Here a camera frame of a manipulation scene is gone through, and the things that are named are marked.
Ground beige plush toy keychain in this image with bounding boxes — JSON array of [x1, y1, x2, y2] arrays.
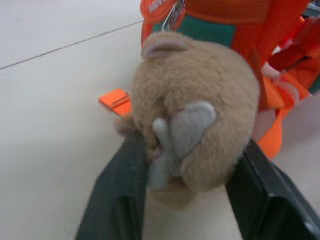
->
[[114, 31, 261, 204]]

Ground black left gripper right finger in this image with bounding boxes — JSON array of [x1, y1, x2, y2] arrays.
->
[[225, 138, 320, 240]]

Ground orange and teal backpack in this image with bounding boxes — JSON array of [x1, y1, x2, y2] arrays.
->
[[98, 0, 320, 159]]

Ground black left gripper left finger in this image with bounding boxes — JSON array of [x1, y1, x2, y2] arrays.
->
[[75, 131, 151, 240]]

